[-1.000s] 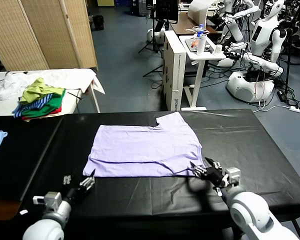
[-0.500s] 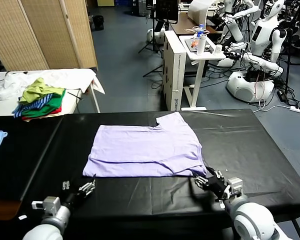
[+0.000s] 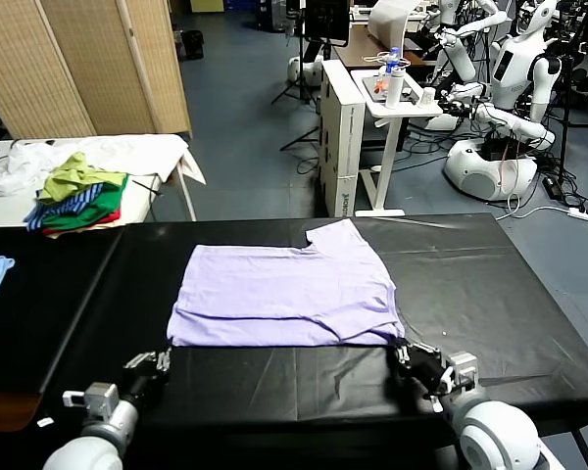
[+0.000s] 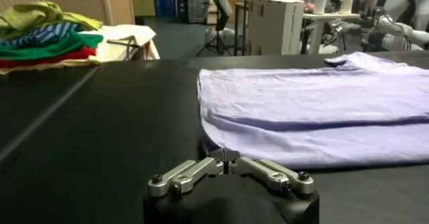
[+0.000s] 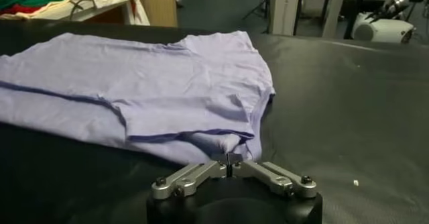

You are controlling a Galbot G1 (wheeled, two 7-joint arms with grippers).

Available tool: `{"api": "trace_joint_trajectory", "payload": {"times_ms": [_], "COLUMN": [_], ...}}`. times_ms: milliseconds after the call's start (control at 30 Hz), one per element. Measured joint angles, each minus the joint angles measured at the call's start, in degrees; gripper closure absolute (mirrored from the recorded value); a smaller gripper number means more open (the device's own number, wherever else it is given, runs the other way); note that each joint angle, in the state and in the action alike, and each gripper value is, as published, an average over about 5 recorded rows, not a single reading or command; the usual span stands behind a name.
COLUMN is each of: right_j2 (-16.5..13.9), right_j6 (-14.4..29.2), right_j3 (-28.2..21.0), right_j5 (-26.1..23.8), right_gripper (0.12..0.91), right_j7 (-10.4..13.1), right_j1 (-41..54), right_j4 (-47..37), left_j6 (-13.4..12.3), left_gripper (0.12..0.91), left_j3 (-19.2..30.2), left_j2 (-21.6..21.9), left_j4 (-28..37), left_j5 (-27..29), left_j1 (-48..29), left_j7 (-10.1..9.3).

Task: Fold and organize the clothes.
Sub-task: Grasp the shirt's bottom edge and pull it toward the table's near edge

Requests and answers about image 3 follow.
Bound white floor cable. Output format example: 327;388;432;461
499;193;572;219

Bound tall white cardboard box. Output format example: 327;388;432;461
318;59;367;217

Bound white thermos bottle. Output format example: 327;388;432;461
384;67;406;110

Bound lavender t-shirt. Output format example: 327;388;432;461
166;218;406;348

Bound brown wooden desk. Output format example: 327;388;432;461
333;23;440;70

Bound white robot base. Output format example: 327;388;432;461
287;54;324;87

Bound black monitor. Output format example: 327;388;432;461
303;0;350;48

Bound white standing desk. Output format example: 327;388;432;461
350;68;445;217

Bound bamboo folding screen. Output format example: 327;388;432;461
0;0;193;141

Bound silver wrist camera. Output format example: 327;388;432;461
439;351;479;393
62;382;121;417

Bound white curved plastic shell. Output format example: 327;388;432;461
367;0;420;50

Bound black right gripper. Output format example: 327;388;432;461
393;341;456;399

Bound white humanoid robot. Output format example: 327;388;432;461
433;0;511;82
443;0;563;202

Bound white crumpled garment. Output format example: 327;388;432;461
0;139;65;198

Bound beige garment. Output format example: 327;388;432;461
43;222;128;240

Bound black trash bin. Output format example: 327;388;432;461
180;29;205;61

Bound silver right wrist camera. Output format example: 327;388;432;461
439;351;479;393

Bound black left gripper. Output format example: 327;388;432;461
121;346;173;408

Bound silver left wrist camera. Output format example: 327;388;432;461
62;382;121;417

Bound black pole stand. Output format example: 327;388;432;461
558;53;577;182

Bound grey laptop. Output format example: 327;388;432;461
363;75;422;104

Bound green garment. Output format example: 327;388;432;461
42;173;129;229

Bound red garment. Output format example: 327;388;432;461
42;208;123;236

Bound black tripod stand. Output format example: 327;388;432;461
271;9;320;107
279;41;332;153

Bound black cable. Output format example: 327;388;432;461
131;178;166;198

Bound white folding table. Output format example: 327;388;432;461
0;136;200;229

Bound blue striped garment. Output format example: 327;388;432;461
24;183;104;232

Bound yellow-green garment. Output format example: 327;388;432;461
37;151;128;202

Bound white tablecloth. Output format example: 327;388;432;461
53;132;208;187

